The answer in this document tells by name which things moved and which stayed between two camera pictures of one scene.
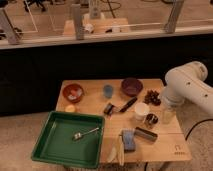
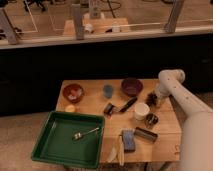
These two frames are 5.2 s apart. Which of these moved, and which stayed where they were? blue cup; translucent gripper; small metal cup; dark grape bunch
Moved: translucent gripper
Stayed: small metal cup; dark grape bunch; blue cup
